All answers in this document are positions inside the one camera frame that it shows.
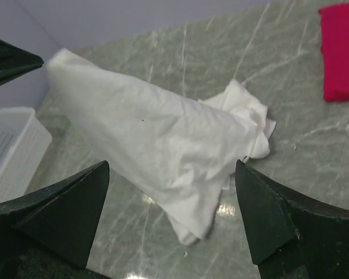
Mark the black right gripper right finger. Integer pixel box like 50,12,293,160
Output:
235,160,349,278

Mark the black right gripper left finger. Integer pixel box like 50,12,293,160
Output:
0,161,109,278

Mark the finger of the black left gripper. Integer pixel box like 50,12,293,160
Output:
0,40,44,86

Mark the white t shirt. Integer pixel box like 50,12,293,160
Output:
47,49,276,245

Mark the white plastic basket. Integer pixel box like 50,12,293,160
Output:
0,107,52,203

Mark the folded red t shirt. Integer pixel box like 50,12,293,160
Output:
318,3,349,102

